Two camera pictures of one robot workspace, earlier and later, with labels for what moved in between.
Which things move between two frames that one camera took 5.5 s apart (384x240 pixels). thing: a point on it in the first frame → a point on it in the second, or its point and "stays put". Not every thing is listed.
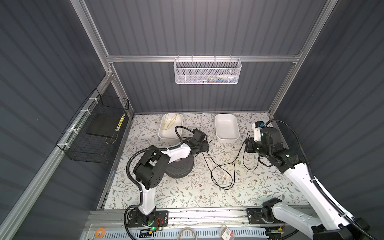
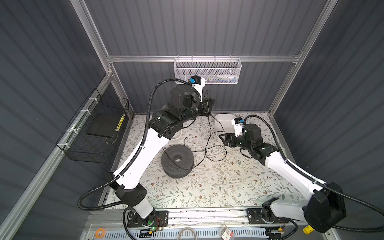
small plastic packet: (225, 233) stays put
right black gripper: (248, 143) → (228, 136)
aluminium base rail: (113, 218) stays put
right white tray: (227, 130) stays put
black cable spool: (179, 168) stays put
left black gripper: (205, 146) → (205, 105)
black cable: (247, 167) → (221, 129)
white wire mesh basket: (207, 71) stays put
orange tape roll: (103, 233) stays put
